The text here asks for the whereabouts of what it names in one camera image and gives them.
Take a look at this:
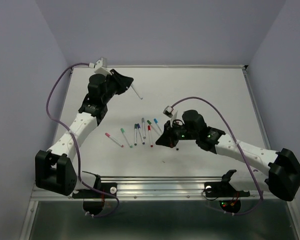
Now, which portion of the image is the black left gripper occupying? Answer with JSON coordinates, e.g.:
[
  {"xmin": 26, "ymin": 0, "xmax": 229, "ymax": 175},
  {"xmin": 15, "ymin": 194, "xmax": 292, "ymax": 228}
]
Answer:
[{"xmin": 101, "ymin": 68, "xmax": 133, "ymax": 104}]

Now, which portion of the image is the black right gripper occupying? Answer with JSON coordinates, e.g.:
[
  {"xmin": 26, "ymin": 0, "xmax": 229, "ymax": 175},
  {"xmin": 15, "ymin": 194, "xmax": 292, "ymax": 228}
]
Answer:
[{"xmin": 154, "ymin": 119, "xmax": 198, "ymax": 148}]

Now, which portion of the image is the light blue cap marker pen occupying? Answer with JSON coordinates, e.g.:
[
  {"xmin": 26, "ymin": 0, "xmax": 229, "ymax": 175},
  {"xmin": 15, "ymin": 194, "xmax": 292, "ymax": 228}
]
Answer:
[{"xmin": 153, "ymin": 118, "xmax": 163, "ymax": 133}]

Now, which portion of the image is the black cap marker pen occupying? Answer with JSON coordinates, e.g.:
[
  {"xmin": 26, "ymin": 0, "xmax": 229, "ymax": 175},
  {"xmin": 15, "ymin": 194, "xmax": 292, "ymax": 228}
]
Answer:
[{"xmin": 130, "ymin": 83, "xmax": 143, "ymax": 100}]

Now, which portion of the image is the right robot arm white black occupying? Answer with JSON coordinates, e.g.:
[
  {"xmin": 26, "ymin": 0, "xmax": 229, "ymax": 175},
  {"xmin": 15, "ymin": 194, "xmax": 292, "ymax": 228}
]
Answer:
[{"xmin": 155, "ymin": 106, "xmax": 300, "ymax": 202}]

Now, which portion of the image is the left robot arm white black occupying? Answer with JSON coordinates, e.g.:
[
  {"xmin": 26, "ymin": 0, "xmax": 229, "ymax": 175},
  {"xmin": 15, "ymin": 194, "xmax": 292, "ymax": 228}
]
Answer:
[{"xmin": 35, "ymin": 67, "xmax": 134, "ymax": 197}]

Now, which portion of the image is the red cap marker pen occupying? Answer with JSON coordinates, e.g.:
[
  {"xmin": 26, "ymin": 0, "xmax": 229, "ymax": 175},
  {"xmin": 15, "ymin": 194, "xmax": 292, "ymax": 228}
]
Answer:
[{"xmin": 147, "ymin": 125, "xmax": 154, "ymax": 148}]

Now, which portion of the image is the grey cap marker pen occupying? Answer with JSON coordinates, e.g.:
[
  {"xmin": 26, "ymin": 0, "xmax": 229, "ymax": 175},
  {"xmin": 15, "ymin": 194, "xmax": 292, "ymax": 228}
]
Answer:
[{"xmin": 141, "ymin": 117, "xmax": 146, "ymax": 140}]

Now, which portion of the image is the dark green cap marker pen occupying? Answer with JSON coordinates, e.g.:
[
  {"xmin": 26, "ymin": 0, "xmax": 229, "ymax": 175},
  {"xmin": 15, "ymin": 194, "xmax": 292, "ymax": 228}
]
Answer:
[{"xmin": 133, "ymin": 123, "xmax": 138, "ymax": 146}]

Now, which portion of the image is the light green cap marker pen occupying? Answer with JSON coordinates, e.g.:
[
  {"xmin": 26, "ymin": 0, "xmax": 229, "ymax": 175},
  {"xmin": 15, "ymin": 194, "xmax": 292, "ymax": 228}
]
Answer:
[{"xmin": 120, "ymin": 128, "xmax": 133, "ymax": 148}]

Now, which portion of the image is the pink cap marker pen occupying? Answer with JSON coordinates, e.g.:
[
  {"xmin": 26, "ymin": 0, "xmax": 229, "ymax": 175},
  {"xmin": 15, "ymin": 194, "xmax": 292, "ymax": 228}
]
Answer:
[{"xmin": 105, "ymin": 132, "xmax": 124, "ymax": 148}]

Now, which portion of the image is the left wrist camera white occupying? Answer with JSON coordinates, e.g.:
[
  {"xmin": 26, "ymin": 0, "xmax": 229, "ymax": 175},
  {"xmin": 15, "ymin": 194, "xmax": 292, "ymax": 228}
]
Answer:
[{"xmin": 88, "ymin": 57, "xmax": 110, "ymax": 76}]

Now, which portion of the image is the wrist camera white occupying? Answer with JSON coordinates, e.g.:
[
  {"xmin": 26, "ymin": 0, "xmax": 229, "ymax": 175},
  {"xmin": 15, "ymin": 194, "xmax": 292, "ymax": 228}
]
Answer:
[
  {"xmin": 163, "ymin": 106, "xmax": 178, "ymax": 123},
  {"xmin": 88, "ymin": 57, "xmax": 110, "ymax": 76}
]

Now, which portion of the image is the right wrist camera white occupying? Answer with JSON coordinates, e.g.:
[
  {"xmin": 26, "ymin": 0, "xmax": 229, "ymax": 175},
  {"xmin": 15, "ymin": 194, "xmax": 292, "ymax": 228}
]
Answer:
[{"xmin": 163, "ymin": 106, "xmax": 178, "ymax": 123}]

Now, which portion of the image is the aluminium rail frame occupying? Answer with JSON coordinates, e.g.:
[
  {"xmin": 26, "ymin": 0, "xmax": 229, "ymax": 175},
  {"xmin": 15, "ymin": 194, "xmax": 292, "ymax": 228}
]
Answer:
[{"xmin": 29, "ymin": 176, "xmax": 296, "ymax": 201}]

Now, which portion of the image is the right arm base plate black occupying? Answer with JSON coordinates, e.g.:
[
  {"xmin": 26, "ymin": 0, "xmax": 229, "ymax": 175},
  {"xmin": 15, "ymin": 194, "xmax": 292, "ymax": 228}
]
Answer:
[{"xmin": 201, "ymin": 182, "xmax": 251, "ymax": 214}]

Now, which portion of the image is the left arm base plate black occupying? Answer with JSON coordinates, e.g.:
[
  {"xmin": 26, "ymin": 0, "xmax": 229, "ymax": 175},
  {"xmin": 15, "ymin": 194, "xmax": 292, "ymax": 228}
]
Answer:
[{"xmin": 72, "ymin": 182, "xmax": 120, "ymax": 218}]

